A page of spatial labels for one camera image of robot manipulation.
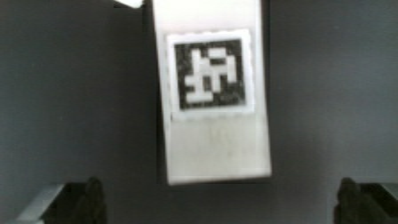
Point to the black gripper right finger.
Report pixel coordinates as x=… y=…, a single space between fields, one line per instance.
x=366 y=203

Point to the white table leg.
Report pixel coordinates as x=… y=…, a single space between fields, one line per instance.
x=211 y=85

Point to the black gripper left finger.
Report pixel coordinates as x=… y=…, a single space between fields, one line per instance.
x=67 y=204

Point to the white square table top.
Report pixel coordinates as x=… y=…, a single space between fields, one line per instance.
x=128 y=3

